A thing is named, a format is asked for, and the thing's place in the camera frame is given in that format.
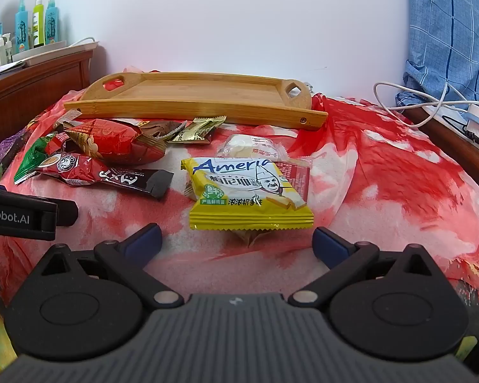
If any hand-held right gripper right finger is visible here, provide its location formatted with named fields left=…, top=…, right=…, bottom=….
left=287, top=227, right=444, bottom=310

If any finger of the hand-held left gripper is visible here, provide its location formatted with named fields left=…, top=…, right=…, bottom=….
left=56, top=200, right=79, bottom=229

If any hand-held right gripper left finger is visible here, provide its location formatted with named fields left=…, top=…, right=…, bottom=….
left=35, top=223, right=184, bottom=310

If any red black coffee stick packet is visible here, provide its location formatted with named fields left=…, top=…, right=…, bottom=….
left=36, top=152, right=175, bottom=199

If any green snack packet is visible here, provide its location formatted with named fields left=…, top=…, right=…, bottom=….
left=14, top=136, right=60, bottom=185

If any clear nut bar packet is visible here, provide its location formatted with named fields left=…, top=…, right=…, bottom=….
left=235, top=227, right=273, bottom=248

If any red peanut packet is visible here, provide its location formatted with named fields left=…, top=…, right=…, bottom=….
left=54, top=119, right=167, bottom=166

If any yellow snack packet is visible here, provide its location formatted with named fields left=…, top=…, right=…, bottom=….
left=181, top=157, right=314, bottom=231

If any gold candy packet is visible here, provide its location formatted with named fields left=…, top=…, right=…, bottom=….
left=171, top=116, right=227, bottom=144

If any white pastry packet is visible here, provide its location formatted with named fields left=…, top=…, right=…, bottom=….
left=217, top=133, right=288, bottom=162

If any wooden tray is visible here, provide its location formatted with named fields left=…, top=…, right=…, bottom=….
left=64, top=71, right=329, bottom=131

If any red floral blanket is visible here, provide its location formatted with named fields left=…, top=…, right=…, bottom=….
left=0, top=88, right=479, bottom=372

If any wooden bedside cabinet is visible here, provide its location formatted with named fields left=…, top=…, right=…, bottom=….
left=0, top=44, right=98, bottom=152

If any paper notebook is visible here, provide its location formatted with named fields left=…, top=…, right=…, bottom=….
left=0, top=60, right=27, bottom=79

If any white power strip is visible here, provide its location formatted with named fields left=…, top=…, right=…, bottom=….
left=24, top=37, right=98, bottom=66

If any white plastic tray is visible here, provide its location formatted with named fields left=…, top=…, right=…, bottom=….
left=12, top=40, right=68, bottom=63

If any teal spray bottle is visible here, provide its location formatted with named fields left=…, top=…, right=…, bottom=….
left=15, top=0, right=32, bottom=50
left=45, top=0, right=58, bottom=44

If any yellow-green spray bottle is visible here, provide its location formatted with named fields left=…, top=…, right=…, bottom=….
left=33, top=0, right=45, bottom=46

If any blue checked cloth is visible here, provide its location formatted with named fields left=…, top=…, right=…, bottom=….
left=395, top=0, right=479, bottom=112

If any dark wooden bed frame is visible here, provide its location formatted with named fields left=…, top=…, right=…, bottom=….
left=403, top=104, right=479, bottom=192

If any white cable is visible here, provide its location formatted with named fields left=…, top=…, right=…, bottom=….
left=373, top=82, right=469, bottom=129

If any black cable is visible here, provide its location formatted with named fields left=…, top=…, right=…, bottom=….
left=441, top=114, right=476, bottom=137

